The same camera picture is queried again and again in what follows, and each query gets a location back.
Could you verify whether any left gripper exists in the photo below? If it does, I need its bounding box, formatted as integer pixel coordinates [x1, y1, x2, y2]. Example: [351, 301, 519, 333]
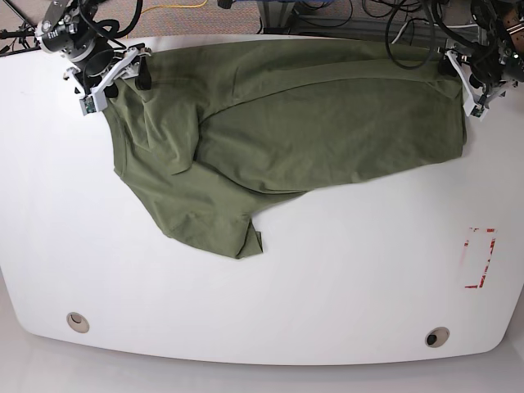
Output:
[437, 47, 518, 109]

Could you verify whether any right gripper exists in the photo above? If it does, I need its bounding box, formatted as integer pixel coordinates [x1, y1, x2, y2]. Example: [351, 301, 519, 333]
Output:
[63, 43, 152, 99]

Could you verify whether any olive green T-shirt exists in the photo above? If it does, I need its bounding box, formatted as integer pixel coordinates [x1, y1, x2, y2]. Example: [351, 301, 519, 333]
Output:
[104, 38, 467, 259]

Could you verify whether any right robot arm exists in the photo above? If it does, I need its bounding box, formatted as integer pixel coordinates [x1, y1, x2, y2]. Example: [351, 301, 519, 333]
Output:
[35, 1, 152, 115]

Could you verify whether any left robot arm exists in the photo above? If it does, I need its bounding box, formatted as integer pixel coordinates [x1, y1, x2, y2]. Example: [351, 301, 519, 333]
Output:
[385, 1, 523, 119]

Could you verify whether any black tripod stand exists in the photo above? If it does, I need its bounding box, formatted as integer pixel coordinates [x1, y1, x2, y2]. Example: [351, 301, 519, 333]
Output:
[1, 0, 41, 57]

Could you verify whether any red tape rectangle marking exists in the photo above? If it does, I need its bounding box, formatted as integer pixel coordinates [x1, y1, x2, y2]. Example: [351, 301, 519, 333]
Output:
[460, 228, 497, 289]

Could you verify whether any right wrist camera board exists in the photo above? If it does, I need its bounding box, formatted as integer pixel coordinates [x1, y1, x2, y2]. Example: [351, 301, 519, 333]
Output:
[79, 93, 107, 115]

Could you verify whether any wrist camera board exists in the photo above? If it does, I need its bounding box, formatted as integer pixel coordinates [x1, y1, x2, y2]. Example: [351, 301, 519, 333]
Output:
[463, 100, 489, 121]
[79, 93, 107, 115]

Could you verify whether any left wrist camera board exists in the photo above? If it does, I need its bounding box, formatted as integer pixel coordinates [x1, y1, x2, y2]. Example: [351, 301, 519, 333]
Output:
[463, 100, 489, 121]

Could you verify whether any white cable on floor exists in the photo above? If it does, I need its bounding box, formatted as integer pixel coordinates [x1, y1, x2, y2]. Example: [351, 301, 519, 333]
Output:
[391, 20, 410, 45]

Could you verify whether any yellow cable on floor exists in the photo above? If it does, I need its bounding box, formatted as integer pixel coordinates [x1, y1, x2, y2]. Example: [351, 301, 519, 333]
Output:
[141, 0, 208, 13]

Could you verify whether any left table cable grommet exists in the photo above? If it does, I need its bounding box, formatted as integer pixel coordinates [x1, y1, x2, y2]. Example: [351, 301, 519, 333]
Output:
[66, 313, 89, 334]

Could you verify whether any table cable grommet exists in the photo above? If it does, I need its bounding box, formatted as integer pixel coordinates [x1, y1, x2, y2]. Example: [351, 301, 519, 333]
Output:
[66, 313, 89, 334]
[425, 327, 449, 348]

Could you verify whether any right table cable grommet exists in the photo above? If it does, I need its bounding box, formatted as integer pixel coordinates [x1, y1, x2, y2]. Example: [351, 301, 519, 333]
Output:
[425, 327, 449, 348]

